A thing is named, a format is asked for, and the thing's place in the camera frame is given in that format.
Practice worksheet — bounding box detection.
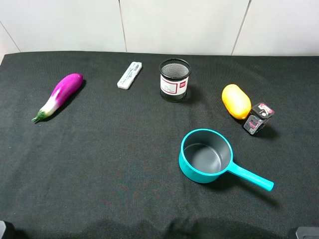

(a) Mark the small black clip box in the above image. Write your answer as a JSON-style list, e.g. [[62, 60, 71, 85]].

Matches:
[[242, 102, 275, 135]]

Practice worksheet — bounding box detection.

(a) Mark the yellow toy mango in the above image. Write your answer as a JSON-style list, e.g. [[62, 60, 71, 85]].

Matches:
[[222, 84, 252, 120]]

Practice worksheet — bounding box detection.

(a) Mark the white plastic pen case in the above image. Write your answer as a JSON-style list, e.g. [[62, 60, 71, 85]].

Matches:
[[117, 62, 142, 90]]

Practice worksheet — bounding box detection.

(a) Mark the black mesh pen holder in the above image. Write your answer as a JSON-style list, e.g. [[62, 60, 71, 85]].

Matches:
[[159, 58, 191, 103]]

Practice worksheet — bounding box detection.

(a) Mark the teal toy saucepan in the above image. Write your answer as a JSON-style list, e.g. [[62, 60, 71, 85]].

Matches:
[[178, 128, 274, 191]]

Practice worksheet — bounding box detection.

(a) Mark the purple toy eggplant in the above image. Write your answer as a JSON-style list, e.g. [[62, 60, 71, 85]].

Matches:
[[31, 73, 84, 122]]

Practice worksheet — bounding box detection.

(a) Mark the black table cloth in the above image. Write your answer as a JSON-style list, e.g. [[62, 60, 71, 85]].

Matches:
[[0, 52, 319, 239]]

